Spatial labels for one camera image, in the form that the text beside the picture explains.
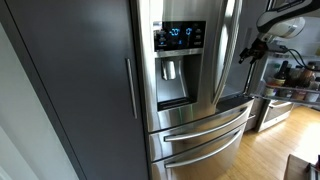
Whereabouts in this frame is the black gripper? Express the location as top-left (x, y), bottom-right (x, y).
top-left (238, 37), bottom-right (270, 65)

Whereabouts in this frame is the dark sauce bottle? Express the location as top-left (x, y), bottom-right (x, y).
top-left (273, 60), bottom-right (290, 87)

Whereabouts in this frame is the small red lid jar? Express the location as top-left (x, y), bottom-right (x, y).
top-left (264, 83), bottom-right (278, 98)

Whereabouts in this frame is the dark glass bottle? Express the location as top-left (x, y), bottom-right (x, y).
top-left (288, 64), bottom-right (303, 88)

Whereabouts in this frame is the orange label sauce bottle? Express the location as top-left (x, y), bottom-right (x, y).
top-left (297, 63), bottom-right (316, 89)

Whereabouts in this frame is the clear door bin with bottles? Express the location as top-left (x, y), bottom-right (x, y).
top-left (253, 83), bottom-right (320, 107)

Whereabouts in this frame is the stainless steel oven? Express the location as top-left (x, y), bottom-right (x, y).
top-left (255, 99), bottom-right (295, 133)

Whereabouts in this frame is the clear door bin with jar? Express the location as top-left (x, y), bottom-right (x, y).
top-left (266, 49), bottom-right (320, 63)

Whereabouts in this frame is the white lined open fridge door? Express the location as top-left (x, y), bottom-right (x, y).
top-left (246, 16), bottom-right (320, 108)

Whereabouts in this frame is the white container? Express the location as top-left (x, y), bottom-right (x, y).
top-left (304, 79), bottom-right (320, 103)

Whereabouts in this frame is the water dispenser panel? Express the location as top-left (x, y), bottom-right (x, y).
top-left (152, 20), bottom-right (207, 112)

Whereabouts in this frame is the stainless steel freezer drawer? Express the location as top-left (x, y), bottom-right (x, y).
top-left (149, 122), bottom-right (248, 180)
top-left (148, 98), bottom-right (255, 163)

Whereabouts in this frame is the brown wooden board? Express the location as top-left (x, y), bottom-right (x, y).
top-left (283, 153), bottom-right (320, 180)

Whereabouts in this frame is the dark grey cabinet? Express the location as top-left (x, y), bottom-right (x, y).
top-left (0, 0), bottom-right (150, 180)

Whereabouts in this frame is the curved steel door handle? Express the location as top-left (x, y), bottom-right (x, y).
top-left (211, 0), bottom-right (244, 106)

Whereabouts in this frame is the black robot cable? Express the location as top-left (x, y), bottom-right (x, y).
top-left (279, 45), bottom-right (320, 73)

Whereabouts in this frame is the curved steel drawer handle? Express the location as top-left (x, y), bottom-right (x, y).
top-left (163, 105), bottom-right (252, 143)
top-left (164, 128), bottom-right (244, 169)

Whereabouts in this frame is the steel cabinet handle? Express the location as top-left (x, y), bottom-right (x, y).
top-left (125, 57), bottom-right (138, 120)

